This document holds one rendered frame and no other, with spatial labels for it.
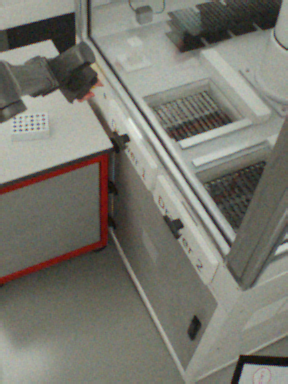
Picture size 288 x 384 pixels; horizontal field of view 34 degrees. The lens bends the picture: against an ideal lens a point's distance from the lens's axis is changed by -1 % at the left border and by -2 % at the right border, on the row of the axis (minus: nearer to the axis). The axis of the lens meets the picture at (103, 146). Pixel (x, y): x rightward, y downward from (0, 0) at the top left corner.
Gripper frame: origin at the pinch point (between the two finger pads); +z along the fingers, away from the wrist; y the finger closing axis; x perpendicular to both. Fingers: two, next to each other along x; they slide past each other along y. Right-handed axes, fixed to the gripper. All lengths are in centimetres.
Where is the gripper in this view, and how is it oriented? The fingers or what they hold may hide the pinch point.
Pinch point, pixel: (96, 88)
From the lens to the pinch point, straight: 127.0
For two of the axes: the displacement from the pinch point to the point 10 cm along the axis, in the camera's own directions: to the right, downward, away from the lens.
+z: 5.5, 1.3, 8.3
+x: -5.3, -7.2, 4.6
